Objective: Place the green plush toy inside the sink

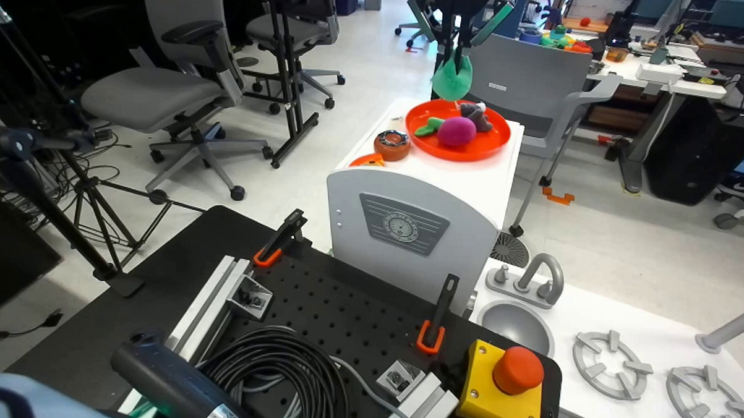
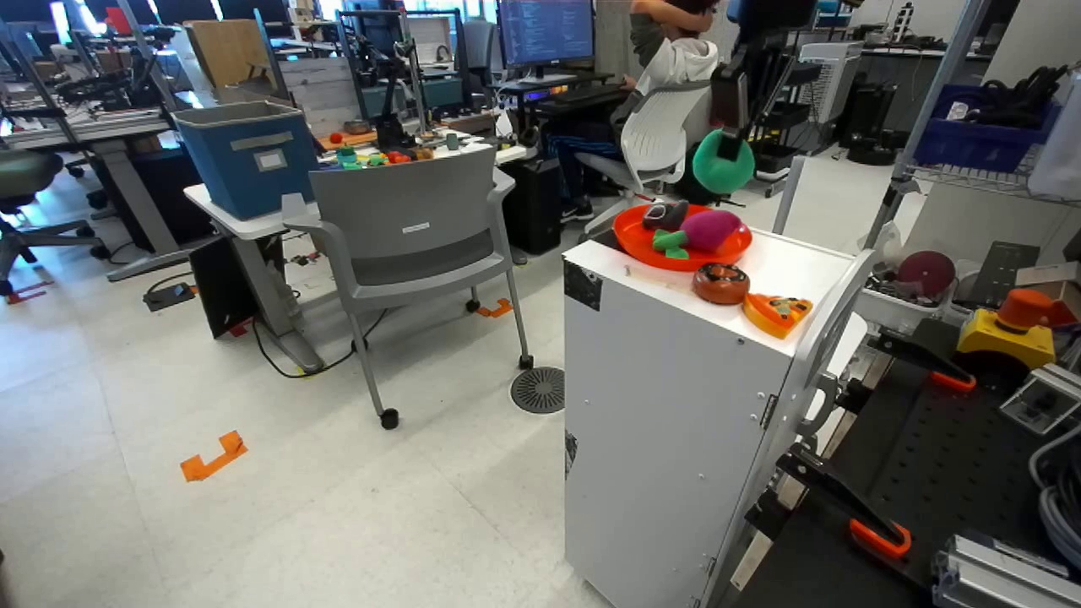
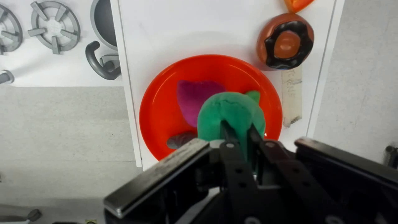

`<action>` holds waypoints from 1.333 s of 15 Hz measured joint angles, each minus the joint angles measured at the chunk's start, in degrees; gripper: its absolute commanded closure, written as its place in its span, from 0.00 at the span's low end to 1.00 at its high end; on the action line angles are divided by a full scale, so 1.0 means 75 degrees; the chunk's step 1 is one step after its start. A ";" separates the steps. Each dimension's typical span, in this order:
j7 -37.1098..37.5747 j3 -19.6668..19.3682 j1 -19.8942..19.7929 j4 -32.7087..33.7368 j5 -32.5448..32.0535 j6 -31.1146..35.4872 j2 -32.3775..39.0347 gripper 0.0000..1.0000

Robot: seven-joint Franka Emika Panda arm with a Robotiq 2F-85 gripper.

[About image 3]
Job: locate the grey toy stove knob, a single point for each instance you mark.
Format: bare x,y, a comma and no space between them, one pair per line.
5,76

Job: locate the red plastic plate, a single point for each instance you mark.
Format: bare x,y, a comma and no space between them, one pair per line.
161,112

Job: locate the brown chocolate doughnut toy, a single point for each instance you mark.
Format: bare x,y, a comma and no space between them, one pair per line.
284,42

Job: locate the small grey plush toy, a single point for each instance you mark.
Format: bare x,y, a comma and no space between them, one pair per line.
180,140

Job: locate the strip of masking tape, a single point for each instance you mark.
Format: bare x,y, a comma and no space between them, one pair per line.
291,96

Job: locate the grey toy burner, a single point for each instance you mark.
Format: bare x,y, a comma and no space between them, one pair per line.
12,31
53,27

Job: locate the purple plush toy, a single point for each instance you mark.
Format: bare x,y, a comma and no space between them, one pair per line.
196,99

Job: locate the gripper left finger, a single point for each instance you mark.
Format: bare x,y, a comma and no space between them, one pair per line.
161,179

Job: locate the green plush toy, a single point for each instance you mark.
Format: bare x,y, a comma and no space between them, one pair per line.
231,113

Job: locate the white toy kitchen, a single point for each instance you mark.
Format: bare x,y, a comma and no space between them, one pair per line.
174,34

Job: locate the orange toy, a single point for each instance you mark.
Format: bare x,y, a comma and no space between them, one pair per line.
297,4

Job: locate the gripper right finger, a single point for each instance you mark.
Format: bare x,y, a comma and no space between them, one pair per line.
342,174

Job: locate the grey toy sink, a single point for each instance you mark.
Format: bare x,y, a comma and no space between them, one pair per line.
104,21

